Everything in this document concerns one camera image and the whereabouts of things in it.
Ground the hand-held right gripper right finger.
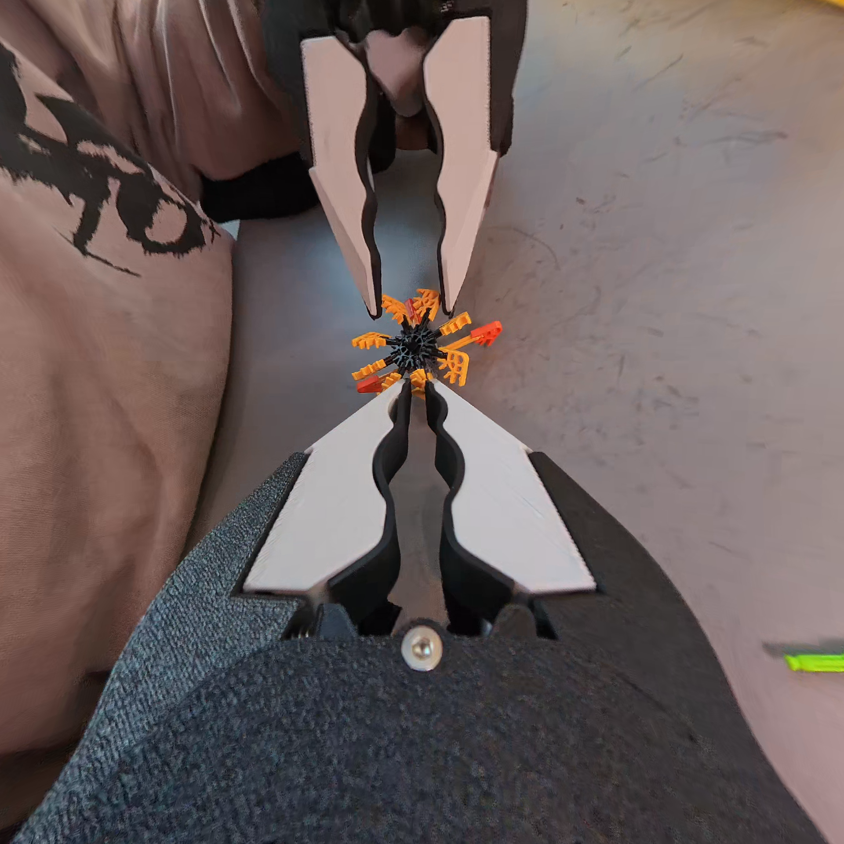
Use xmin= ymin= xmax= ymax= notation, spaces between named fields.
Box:
xmin=425 ymin=381 xmax=597 ymax=635

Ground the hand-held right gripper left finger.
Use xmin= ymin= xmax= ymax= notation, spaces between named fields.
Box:
xmin=244 ymin=381 xmax=404 ymax=630

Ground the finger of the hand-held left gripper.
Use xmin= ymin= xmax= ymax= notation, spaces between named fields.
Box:
xmin=301 ymin=35 xmax=385 ymax=320
xmin=421 ymin=15 xmax=501 ymax=317

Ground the yellow black toy wheel assembly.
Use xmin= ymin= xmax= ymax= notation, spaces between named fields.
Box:
xmin=351 ymin=288 xmax=503 ymax=400

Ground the person's left forearm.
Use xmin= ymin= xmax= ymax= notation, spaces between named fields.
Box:
xmin=112 ymin=0 xmax=319 ymax=223

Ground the grey desk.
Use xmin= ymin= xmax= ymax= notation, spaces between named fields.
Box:
xmin=191 ymin=0 xmax=844 ymax=844

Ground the person's torso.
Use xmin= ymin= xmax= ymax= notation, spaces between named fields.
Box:
xmin=0 ymin=0 xmax=240 ymax=819

